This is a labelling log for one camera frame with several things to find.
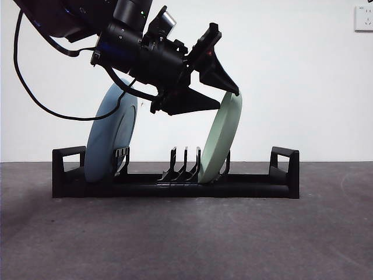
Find pale green plate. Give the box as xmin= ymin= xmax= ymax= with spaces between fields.
xmin=197 ymin=92 xmax=244 ymax=185

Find light blue plate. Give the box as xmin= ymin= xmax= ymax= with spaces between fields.
xmin=84 ymin=77 xmax=139 ymax=184

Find black plastic plate rack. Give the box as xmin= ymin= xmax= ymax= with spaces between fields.
xmin=52 ymin=145 xmax=300 ymax=200

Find black cable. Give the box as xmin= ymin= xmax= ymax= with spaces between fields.
xmin=46 ymin=34 xmax=100 ymax=58
xmin=106 ymin=65 xmax=160 ymax=102
xmin=13 ymin=10 xmax=138 ymax=120

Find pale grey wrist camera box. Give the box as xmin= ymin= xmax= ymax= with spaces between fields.
xmin=148 ymin=6 xmax=178 ymax=37

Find white wall socket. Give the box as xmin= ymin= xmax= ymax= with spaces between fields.
xmin=354 ymin=5 xmax=373 ymax=32

